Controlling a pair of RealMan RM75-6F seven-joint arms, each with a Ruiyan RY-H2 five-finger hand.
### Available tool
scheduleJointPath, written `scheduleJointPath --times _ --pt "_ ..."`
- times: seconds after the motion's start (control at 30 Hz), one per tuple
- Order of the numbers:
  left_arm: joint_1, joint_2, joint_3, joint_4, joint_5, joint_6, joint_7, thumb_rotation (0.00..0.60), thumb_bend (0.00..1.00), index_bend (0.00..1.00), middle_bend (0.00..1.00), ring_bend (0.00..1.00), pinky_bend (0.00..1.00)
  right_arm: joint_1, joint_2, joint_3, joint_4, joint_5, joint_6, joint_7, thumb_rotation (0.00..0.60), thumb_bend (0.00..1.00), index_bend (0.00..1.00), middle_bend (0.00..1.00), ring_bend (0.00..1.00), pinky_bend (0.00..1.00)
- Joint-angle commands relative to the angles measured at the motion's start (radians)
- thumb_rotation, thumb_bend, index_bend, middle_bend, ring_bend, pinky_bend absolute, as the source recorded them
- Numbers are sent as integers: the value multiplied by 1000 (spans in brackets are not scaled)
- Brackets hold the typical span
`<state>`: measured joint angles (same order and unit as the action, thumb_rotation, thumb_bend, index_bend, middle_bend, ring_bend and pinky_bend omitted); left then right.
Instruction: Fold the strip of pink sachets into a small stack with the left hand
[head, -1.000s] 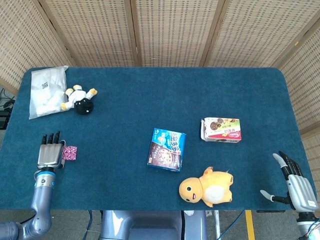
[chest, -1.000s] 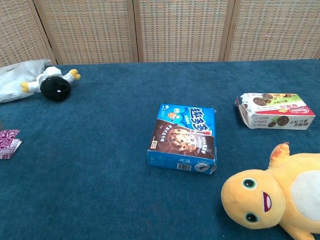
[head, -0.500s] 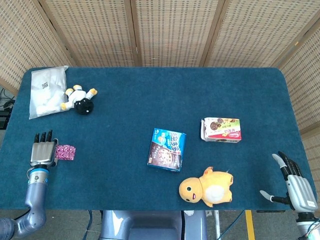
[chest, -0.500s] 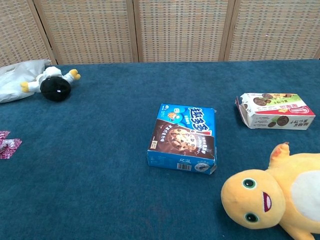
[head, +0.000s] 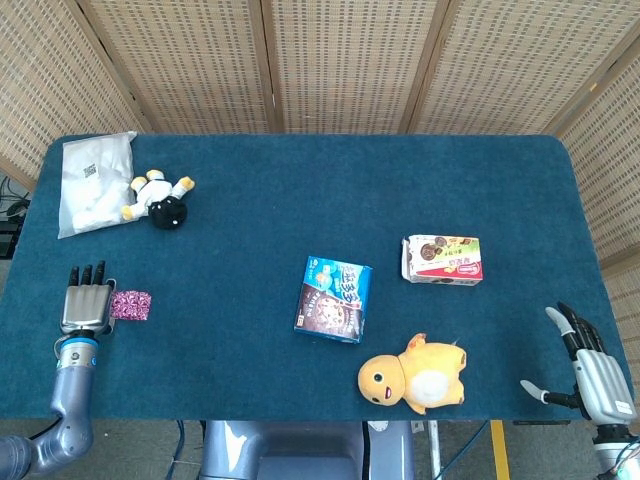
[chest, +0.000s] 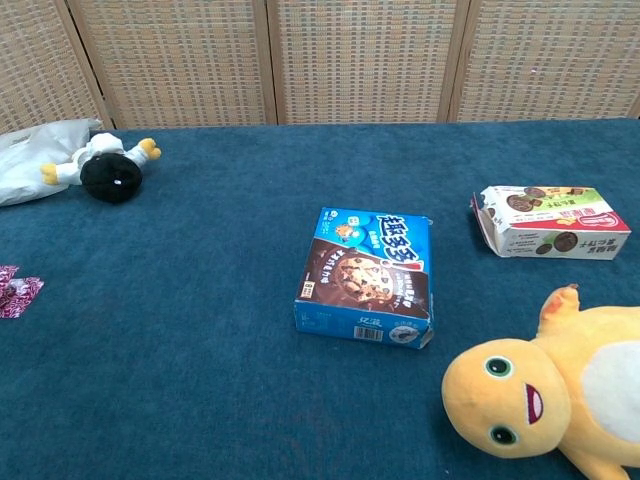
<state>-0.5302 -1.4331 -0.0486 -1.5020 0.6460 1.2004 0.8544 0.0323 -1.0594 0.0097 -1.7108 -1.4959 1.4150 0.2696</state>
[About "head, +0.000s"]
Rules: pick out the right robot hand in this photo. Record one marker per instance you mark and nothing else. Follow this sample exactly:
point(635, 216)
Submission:
point(602, 385)

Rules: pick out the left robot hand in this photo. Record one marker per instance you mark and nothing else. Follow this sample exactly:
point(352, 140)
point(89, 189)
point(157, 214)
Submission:
point(85, 307)

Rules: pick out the pink patterned parallelogram tile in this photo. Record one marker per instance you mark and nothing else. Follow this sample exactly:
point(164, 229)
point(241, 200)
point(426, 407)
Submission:
point(131, 305)

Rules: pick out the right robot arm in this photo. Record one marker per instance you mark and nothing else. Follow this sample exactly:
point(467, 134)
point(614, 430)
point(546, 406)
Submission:
point(610, 455)

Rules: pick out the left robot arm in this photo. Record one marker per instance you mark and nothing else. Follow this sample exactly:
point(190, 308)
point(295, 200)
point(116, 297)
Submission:
point(72, 390)

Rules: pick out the white plastic bag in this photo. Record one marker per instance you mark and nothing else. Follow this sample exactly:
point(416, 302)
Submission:
point(90, 195)

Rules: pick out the white green red biscuit box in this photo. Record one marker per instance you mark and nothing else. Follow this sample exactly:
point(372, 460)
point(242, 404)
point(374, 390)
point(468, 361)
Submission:
point(440, 260)

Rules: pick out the blue chocolate chip cookie box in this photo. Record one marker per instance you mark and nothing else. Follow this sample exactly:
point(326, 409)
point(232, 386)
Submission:
point(330, 300)

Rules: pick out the woven rattan screen panel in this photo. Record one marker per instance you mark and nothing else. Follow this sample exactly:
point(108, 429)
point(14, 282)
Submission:
point(190, 65)
point(627, 310)
point(615, 165)
point(350, 65)
point(50, 90)
point(515, 65)

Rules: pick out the black headed white plush doll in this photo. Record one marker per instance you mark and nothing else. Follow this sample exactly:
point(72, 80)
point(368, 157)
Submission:
point(160, 197)

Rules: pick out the white metal pole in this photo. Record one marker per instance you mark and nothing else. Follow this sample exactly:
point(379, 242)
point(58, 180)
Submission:
point(435, 450)

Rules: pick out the yellow plush dinosaur toy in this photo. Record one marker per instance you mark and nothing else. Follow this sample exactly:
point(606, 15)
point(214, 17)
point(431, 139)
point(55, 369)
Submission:
point(415, 372)

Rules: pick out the grey blue robot torso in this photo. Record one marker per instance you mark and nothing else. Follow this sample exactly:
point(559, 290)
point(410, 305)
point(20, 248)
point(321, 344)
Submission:
point(300, 450)

